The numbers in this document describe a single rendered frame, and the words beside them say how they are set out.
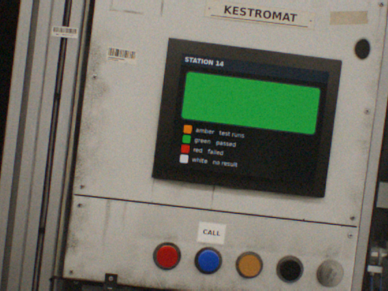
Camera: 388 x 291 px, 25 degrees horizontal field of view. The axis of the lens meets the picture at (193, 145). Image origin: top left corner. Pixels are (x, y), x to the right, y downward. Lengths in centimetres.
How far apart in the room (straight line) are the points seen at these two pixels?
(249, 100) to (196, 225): 20
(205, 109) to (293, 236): 23
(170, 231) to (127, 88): 21
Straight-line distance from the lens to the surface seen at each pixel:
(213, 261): 129
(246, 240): 130
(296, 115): 127
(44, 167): 129
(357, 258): 135
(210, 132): 125
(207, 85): 125
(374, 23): 132
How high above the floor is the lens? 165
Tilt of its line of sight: 3 degrees down
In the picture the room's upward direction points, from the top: 7 degrees clockwise
